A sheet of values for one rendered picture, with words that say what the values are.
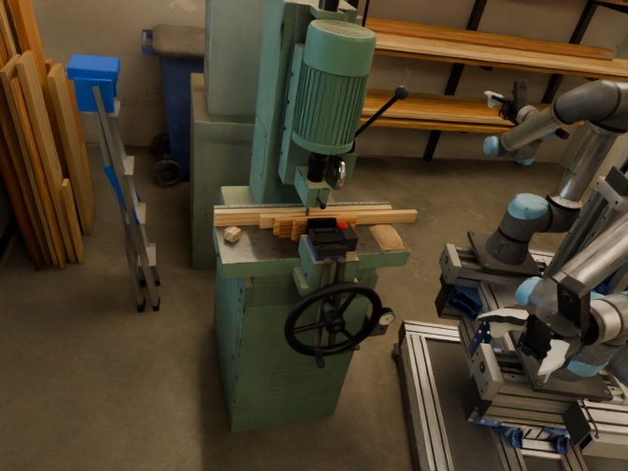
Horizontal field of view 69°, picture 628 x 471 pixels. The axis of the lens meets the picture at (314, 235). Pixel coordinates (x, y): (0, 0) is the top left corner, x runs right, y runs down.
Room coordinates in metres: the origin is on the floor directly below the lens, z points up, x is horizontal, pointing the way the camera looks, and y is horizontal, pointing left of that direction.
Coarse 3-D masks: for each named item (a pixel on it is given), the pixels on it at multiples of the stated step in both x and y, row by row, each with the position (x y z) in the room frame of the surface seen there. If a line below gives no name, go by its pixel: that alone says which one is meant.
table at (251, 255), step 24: (216, 240) 1.08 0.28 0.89; (240, 240) 1.08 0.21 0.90; (264, 240) 1.10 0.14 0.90; (288, 240) 1.13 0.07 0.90; (360, 240) 1.20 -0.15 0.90; (240, 264) 0.98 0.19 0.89; (264, 264) 1.01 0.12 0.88; (288, 264) 1.04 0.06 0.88; (360, 264) 1.14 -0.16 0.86; (384, 264) 1.17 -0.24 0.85; (312, 288) 0.97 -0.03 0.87
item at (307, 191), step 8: (296, 168) 1.29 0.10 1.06; (304, 168) 1.29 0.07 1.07; (296, 176) 1.28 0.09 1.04; (304, 176) 1.24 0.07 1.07; (296, 184) 1.27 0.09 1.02; (304, 184) 1.21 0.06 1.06; (312, 184) 1.20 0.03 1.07; (320, 184) 1.21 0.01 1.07; (304, 192) 1.20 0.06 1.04; (312, 192) 1.18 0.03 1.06; (320, 192) 1.19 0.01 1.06; (328, 192) 1.20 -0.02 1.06; (304, 200) 1.19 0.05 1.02; (312, 200) 1.18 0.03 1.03
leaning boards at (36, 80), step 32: (0, 0) 2.03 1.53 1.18; (0, 32) 2.00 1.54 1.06; (32, 32) 2.15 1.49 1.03; (0, 64) 1.81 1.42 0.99; (32, 64) 1.84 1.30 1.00; (0, 96) 1.72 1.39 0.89; (32, 96) 1.74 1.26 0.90; (64, 96) 2.08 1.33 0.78; (0, 128) 1.70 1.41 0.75; (32, 128) 1.74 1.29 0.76; (64, 128) 1.98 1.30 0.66; (0, 160) 1.63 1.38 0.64; (32, 160) 1.68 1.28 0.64; (64, 160) 2.20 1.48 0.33; (32, 192) 1.75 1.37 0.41; (64, 192) 1.75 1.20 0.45; (32, 224) 1.72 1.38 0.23; (64, 224) 1.75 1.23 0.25; (32, 256) 1.64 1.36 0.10; (64, 256) 1.74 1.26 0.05
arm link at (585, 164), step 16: (624, 96) 1.42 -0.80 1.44; (624, 112) 1.42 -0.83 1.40; (592, 128) 1.47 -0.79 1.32; (608, 128) 1.43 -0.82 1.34; (624, 128) 1.43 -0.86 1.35; (592, 144) 1.45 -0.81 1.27; (608, 144) 1.44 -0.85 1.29; (576, 160) 1.47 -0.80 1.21; (592, 160) 1.44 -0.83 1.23; (576, 176) 1.45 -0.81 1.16; (592, 176) 1.45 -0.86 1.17; (560, 192) 1.46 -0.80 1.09; (576, 192) 1.44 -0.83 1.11; (560, 208) 1.43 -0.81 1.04; (576, 208) 1.43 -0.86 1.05; (560, 224) 1.42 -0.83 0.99
